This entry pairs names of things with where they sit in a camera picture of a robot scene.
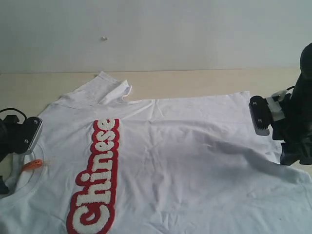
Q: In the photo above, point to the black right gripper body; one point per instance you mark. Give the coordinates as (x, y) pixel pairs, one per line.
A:
(295, 130)

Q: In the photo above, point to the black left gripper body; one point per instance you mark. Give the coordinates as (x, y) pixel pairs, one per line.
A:
(13, 136)

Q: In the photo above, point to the white t-shirt red lettering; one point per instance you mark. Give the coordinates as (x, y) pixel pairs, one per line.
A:
(154, 166)

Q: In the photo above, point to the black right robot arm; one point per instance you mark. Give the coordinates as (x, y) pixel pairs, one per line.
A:
(303, 86)

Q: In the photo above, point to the orange neck label tag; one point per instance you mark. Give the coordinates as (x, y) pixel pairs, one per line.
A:
(32, 165)

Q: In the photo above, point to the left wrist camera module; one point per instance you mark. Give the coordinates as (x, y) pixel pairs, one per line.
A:
(29, 135)

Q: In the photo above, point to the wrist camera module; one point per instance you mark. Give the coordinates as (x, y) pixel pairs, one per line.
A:
(29, 135)
(261, 115)

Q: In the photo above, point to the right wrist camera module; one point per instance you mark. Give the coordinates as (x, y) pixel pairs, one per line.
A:
(261, 115)

